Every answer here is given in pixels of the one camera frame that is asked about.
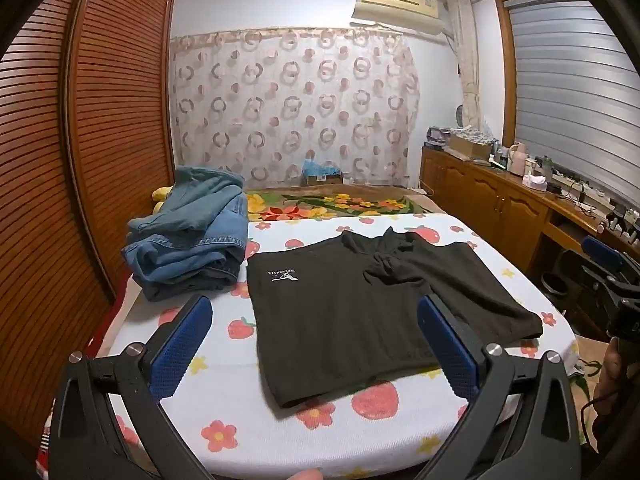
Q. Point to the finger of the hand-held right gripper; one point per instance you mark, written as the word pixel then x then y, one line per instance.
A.
pixel 600 252

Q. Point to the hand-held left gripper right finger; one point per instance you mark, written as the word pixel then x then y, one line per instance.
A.
pixel 447 345

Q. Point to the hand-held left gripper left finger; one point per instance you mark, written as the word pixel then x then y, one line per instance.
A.
pixel 182 345

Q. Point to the black pants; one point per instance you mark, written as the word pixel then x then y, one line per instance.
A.
pixel 340 310

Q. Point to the teal pants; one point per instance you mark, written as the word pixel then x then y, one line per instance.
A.
pixel 207 187

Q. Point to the person's left hand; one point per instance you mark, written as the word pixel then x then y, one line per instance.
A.
pixel 302 475

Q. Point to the dark trash bin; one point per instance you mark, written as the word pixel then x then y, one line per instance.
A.
pixel 555 287

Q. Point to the strawberry print bed sheet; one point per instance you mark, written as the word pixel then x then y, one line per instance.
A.
pixel 235 385

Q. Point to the white power strip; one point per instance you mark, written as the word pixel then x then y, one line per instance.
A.
pixel 582 187

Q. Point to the red patterned cloth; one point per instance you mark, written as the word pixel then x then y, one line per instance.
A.
pixel 107 325

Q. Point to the dark folded jeans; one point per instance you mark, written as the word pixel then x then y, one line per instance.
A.
pixel 222 277

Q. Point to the white pink small container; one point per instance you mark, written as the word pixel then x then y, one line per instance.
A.
pixel 539 182

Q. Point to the blue denim jeans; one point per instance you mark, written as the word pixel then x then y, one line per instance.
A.
pixel 170 250

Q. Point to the wooden sideboard cabinet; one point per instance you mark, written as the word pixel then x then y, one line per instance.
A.
pixel 490 205

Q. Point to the pink thermos jug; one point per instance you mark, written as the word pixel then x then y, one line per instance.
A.
pixel 518 159

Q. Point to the yellow plush toy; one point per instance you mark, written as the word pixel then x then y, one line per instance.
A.
pixel 161 197

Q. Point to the grey window blind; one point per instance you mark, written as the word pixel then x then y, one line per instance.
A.
pixel 575 90

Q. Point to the cardboard box on sideboard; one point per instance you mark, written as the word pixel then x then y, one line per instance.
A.
pixel 470 142

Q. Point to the floral blanket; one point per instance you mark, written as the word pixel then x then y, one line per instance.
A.
pixel 320 205

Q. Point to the small grey fan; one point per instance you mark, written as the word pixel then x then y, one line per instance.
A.
pixel 461 116

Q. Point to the dark storage box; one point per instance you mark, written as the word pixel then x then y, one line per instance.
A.
pixel 436 138

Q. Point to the blue plastic bag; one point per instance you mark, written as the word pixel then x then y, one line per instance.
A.
pixel 317 166

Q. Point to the beige tied curtain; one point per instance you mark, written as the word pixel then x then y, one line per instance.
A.
pixel 470 70

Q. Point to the wooden louvered wardrobe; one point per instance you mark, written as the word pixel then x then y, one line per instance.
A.
pixel 100 125

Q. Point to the circle patterned curtain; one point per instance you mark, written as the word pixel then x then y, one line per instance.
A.
pixel 295 110

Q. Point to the wooden window frame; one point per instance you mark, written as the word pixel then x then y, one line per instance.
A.
pixel 506 75

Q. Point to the wall air conditioner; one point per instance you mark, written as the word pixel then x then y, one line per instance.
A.
pixel 397 5

